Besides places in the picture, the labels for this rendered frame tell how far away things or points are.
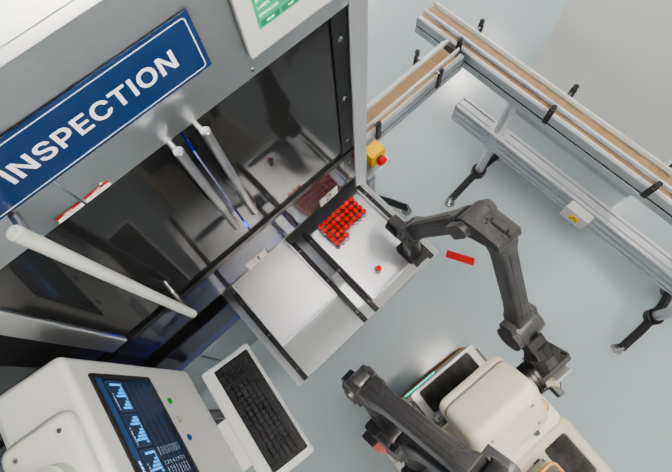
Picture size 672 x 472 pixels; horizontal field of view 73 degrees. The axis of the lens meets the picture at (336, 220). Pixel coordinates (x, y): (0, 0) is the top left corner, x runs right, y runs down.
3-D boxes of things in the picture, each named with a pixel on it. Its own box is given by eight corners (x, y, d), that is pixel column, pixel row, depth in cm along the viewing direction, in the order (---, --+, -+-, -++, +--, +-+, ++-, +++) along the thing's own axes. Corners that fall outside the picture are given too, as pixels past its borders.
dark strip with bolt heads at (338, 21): (344, 182, 169) (329, 17, 94) (353, 175, 169) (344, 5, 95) (346, 184, 168) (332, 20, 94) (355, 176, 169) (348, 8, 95)
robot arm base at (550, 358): (541, 386, 121) (573, 357, 123) (529, 365, 118) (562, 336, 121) (518, 371, 129) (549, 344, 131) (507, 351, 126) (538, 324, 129)
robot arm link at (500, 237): (493, 241, 96) (525, 213, 98) (448, 218, 107) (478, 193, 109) (522, 356, 122) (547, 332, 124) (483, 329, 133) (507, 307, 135)
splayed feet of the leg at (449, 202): (440, 201, 271) (444, 192, 258) (496, 149, 281) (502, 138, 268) (450, 210, 268) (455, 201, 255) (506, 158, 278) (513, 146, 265)
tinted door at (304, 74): (250, 229, 141) (177, 126, 87) (350, 144, 150) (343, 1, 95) (251, 231, 141) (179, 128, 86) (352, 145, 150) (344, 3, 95)
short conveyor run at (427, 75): (351, 169, 188) (350, 150, 173) (326, 145, 193) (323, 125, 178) (463, 72, 202) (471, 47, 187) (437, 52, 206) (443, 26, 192)
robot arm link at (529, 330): (535, 359, 121) (548, 345, 122) (520, 331, 118) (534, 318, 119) (510, 346, 129) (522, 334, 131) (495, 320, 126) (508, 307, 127)
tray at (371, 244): (309, 236, 175) (308, 233, 171) (358, 193, 180) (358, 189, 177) (372, 300, 164) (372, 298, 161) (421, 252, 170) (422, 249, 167)
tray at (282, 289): (225, 277, 171) (222, 275, 167) (277, 232, 176) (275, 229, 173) (283, 345, 161) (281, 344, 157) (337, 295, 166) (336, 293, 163)
